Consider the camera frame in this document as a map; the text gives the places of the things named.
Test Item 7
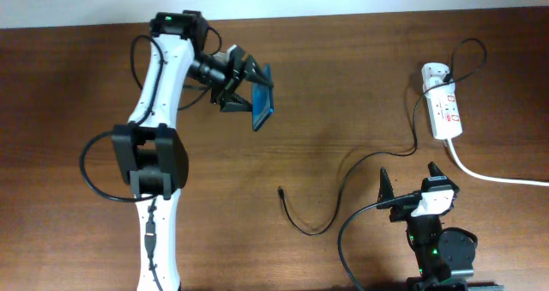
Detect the black charging cable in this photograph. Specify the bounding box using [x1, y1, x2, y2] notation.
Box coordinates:
[277, 38, 488, 237]

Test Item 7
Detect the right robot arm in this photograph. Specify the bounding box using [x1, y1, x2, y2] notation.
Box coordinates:
[377, 162, 478, 290]

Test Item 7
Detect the white power strip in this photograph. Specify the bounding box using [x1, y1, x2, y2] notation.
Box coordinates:
[426, 88, 463, 140]

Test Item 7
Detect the white plug adapter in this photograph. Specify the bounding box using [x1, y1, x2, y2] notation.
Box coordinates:
[421, 63, 449, 93]

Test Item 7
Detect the white power strip cord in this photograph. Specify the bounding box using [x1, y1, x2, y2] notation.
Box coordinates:
[444, 138, 549, 188]

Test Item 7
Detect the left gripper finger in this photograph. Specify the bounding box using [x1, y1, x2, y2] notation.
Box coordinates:
[220, 92, 252, 112]
[243, 55, 274, 88]

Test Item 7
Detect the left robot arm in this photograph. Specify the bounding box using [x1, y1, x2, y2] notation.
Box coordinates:
[111, 10, 274, 290]

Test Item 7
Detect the blue screen Galaxy smartphone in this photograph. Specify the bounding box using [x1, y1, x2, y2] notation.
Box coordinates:
[251, 82, 275, 132]

